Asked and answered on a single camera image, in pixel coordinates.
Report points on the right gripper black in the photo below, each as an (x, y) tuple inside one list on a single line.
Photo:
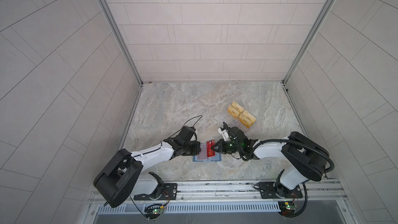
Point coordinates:
[(220, 145)]

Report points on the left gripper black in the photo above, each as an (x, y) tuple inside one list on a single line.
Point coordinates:
[(196, 145)]

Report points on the clear acrylic card stand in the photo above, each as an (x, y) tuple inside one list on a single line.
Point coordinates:
[(237, 122)]

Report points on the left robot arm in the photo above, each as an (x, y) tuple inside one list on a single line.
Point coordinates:
[(122, 175)]

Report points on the gold cards right stack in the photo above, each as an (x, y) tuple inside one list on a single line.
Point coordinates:
[(247, 119)]

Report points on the gold cards stack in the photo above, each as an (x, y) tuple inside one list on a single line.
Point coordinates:
[(234, 109), (247, 119)]

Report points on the gold cards left stack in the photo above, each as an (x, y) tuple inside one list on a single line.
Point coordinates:
[(234, 109)]

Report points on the left green circuit board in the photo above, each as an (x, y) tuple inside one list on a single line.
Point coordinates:
[(154, 211)]

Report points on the green circuit board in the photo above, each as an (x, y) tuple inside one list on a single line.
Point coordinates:
[(154, 211), (287, 208)]

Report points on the right green circuit board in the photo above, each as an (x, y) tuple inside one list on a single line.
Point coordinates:
[(287, 208)]

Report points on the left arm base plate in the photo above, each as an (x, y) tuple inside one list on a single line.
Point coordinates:
[(163, 192)]

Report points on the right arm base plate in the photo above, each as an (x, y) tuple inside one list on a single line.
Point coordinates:
[(268, 190)]

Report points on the aluminium mounting rail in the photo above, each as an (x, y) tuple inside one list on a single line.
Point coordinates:
[(241, 191)]

